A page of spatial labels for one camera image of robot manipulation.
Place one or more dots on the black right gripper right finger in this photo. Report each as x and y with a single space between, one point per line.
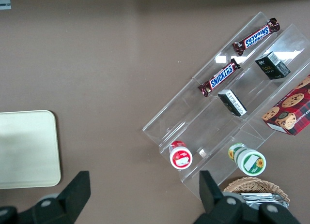
218 207

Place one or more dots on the Snickers chocolate bar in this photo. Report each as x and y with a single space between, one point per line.
256 36
219 78

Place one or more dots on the red-lidded yogurt cup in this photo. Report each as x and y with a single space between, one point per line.
180 157

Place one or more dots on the light tan wicker basket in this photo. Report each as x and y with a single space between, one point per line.
249 184

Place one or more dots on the cream rectangular serving tray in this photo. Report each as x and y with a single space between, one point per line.
26 149

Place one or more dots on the green sunflower-lidded cup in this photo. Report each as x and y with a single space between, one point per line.
249 161

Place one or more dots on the white grey edge fixture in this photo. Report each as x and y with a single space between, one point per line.
4 2

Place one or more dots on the small black carton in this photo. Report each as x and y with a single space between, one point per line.
232 103
271 66

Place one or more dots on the clear acrylic stepped display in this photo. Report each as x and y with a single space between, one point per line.
193 117

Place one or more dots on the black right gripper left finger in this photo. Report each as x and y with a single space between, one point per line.
65 197

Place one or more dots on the red tartan cookie box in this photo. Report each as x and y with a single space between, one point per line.
293 110

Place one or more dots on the silver foil packets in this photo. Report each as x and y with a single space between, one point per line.
261 198

